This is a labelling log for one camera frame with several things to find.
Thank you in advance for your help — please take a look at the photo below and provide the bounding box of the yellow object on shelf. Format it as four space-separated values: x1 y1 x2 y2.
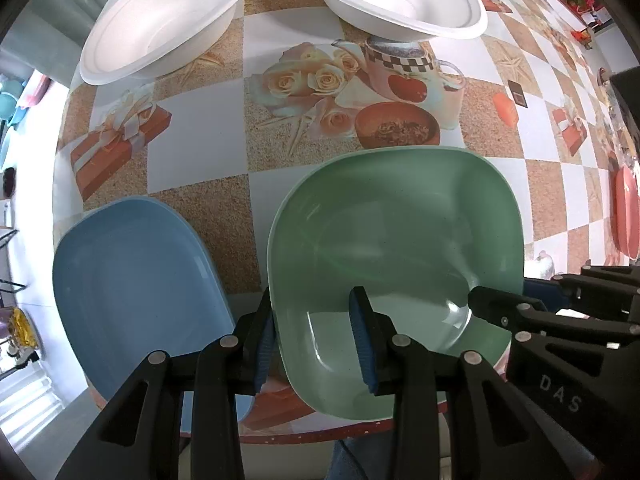
9 308 39 349

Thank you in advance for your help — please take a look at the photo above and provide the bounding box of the patterned checkered tablecloth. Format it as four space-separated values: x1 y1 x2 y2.
53 0 636 310

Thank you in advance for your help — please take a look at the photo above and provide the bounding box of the blue square plate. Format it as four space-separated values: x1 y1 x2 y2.
52 196 256 424

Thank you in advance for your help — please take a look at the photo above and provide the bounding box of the pink square plate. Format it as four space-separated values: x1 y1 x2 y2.
612 166 639 260

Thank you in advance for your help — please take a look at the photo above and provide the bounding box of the green square plate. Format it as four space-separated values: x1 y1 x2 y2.
267 146 524 422

